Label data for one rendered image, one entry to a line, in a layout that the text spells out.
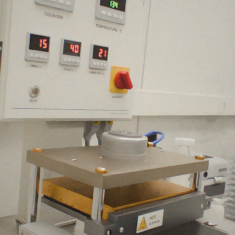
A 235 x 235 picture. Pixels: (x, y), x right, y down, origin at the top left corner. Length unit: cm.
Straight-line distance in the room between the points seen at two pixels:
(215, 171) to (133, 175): 108
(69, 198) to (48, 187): 5
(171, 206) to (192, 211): 7
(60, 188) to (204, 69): 148
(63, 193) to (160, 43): 116
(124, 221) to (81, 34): 37
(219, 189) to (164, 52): 61
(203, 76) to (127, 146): 142
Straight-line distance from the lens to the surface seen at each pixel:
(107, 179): 55
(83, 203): 63
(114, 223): 57
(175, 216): 68
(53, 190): 68
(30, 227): 65
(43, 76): 72
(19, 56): 69
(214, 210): 132
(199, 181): 75
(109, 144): 66
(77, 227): 86
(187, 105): 184
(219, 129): 228
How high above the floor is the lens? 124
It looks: 5 degrees down
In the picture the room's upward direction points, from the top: 6 degrees clockwise
